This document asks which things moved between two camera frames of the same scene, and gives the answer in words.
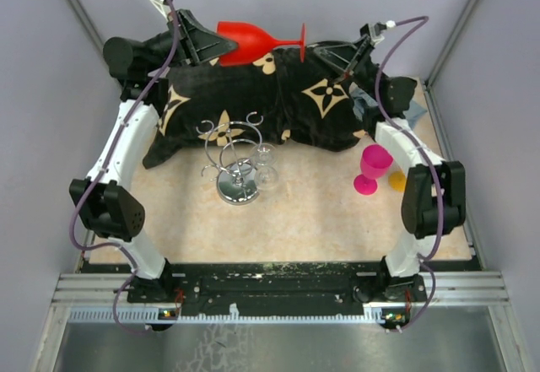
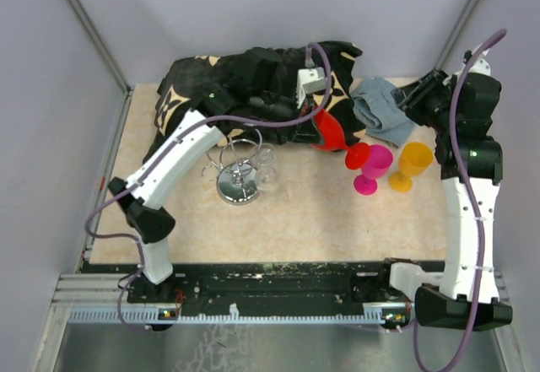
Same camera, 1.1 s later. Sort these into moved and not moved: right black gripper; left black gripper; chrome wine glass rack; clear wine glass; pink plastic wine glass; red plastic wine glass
Moved: left black gripper; red plastic wine glass; right black gripper
Not moved: pink plastic wine glass; chrome wine glass rack; clear wine glass
